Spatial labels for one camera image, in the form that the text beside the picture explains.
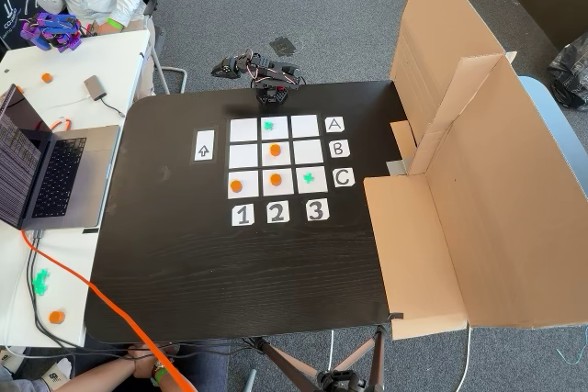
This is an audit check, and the paper sheet number 3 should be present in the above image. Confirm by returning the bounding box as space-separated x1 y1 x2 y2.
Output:
306 198 331 222

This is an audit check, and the large brown cardboard screen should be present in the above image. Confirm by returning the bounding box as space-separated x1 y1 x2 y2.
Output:
362 0 588 342

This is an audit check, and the grey tape strip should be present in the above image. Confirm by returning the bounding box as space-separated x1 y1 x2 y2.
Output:
387 157 412 177

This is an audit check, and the white paper grid square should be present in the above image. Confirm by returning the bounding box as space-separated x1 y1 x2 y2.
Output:
261 141 291 168
291 115 320 139
261 117 289 140
229 143 259 170
228 171 260 200
293 140 323 165
230 118 258 142
262 169 294 196
296 166 328 195

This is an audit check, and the thick orange cable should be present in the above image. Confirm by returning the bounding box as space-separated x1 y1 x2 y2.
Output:
20 229 199 392

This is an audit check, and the grey USB hub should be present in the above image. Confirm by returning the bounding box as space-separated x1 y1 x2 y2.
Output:
83 74 107 102

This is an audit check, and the black cable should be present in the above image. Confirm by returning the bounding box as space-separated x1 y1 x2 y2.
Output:
25 230 258 361

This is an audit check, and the grey laptop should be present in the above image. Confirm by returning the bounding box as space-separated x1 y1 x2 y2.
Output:
0 84 121 231

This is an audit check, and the black floor tape patch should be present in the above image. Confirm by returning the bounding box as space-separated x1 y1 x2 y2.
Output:
269 36 298 56

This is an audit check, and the white table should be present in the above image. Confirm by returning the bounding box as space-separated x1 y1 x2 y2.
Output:
0 28 155 350

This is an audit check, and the black plastic bag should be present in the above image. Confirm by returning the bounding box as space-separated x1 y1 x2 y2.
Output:
546 40 588 111

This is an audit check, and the camera tripod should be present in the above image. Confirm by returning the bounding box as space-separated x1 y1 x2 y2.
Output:
247 325 391 392

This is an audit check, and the paper sheet number 2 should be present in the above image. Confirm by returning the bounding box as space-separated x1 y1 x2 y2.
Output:
266 202 291 224

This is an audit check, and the paper sheet letter C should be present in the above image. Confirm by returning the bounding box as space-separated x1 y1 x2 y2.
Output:
332 167 356 189

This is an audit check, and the white arrow paper sheet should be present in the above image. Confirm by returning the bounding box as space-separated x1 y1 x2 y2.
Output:
194 129 216 162

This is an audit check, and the purple leader arm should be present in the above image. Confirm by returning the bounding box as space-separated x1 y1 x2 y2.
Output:
18 11 85 53

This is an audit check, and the paper sheet number 1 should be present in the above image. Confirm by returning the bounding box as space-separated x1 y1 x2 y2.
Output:
232 205 255 228

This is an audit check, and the black printed banner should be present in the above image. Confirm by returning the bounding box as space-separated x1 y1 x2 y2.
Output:
0 0 40 49

